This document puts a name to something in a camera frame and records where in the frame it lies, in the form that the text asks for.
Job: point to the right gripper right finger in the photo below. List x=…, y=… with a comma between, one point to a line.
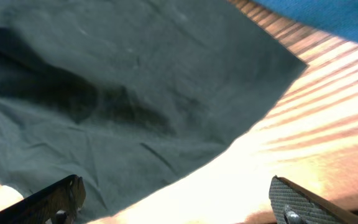
x=293, y=204

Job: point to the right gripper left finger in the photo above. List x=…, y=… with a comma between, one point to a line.
x=58, y=203

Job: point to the black shorts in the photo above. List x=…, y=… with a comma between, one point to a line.
x=130, y=95

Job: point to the blue garment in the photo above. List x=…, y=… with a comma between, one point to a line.
x=338, y=17

